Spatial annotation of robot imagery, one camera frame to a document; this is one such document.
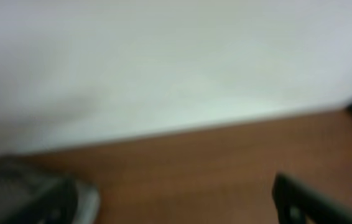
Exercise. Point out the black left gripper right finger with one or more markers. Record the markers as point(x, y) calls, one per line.
point(298, 203)

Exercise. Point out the grey shorts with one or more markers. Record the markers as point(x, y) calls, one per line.
point(17, 179)

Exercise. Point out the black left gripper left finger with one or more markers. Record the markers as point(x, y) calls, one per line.
point(53, 201)

